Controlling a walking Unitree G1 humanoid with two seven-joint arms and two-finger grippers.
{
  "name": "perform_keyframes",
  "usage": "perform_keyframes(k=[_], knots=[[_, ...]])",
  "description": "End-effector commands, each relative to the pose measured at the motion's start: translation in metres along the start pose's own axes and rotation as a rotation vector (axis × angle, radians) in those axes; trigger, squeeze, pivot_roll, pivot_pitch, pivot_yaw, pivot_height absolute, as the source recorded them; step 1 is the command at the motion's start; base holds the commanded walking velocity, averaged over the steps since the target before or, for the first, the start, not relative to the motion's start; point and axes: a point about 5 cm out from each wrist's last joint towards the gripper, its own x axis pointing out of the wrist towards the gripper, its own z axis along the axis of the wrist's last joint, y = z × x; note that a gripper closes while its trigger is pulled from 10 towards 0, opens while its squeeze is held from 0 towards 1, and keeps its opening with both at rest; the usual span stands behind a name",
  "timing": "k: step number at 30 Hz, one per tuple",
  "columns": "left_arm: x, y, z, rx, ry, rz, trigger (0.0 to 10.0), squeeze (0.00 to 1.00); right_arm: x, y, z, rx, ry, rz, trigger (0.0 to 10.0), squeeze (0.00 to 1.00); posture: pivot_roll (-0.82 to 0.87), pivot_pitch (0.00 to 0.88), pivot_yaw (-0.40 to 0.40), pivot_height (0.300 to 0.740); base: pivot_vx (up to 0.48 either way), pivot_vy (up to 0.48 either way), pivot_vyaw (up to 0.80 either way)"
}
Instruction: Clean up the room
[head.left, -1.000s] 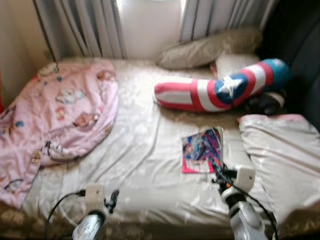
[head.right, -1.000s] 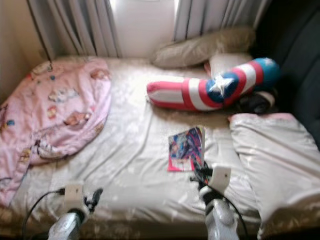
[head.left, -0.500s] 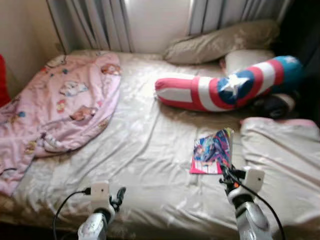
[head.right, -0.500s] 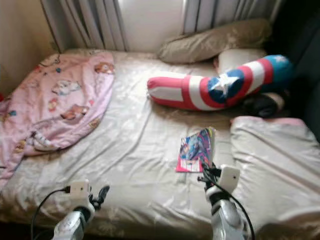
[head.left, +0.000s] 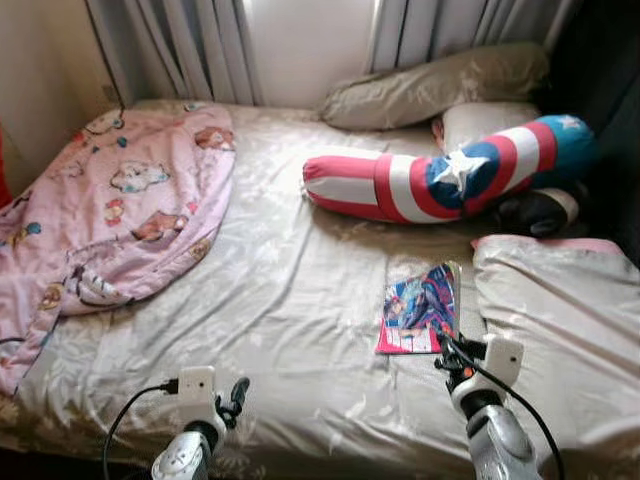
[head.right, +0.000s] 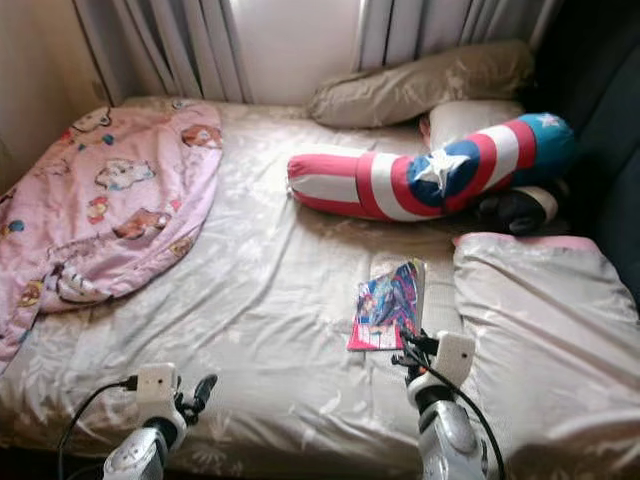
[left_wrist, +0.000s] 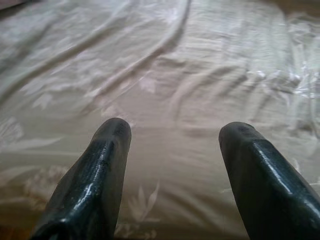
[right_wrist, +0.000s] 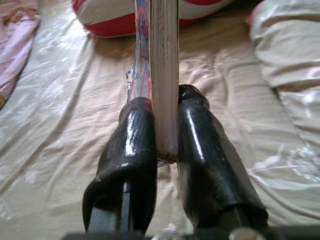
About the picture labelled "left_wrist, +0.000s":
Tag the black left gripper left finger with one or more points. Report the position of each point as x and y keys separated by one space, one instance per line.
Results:
x=87 y=195

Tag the beige floral bed sheet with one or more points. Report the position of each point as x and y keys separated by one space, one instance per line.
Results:
x=160 y=75

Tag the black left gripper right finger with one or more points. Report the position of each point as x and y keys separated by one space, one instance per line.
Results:
x=270 y=195

